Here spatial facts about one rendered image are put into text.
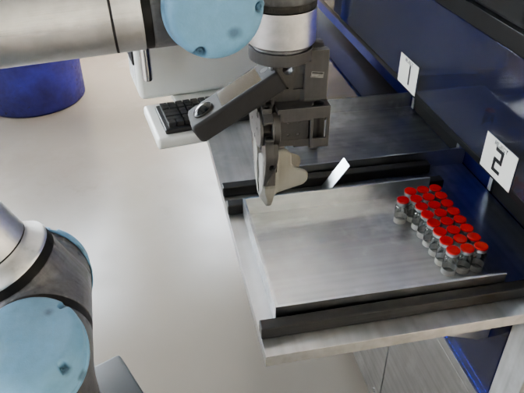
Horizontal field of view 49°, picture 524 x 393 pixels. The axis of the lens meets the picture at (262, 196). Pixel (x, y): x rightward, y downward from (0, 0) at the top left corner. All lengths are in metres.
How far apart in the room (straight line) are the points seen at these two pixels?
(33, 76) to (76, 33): 2.93
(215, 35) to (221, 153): 0.76
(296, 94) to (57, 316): 0.36
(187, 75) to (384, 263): 0.88
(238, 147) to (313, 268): 0.39
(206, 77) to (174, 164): 1.27
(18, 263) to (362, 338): 0.45
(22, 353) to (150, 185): 2.10
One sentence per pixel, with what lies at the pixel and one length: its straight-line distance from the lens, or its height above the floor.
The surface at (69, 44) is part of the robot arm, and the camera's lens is 0.46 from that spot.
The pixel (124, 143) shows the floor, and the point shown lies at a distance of 3.07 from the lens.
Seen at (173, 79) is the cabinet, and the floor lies 0.85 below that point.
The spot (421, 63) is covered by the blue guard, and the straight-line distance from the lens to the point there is 1.17.
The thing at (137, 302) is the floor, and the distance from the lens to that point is 2.13.
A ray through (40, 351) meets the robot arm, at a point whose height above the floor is 1.01.
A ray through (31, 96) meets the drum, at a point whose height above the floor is 0.13.
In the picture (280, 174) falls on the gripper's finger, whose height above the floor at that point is 1.10.
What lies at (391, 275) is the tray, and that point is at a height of 0.88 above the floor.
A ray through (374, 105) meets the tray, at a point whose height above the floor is 0.89.
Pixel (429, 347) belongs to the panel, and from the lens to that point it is 1.30.
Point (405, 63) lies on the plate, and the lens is 1.23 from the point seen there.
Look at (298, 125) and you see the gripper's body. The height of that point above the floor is 1.17.
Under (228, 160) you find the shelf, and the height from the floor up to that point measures 0.88.
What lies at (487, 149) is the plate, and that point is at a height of 1.02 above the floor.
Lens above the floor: 1.48
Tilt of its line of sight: 35 degrees down
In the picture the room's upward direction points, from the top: straight up
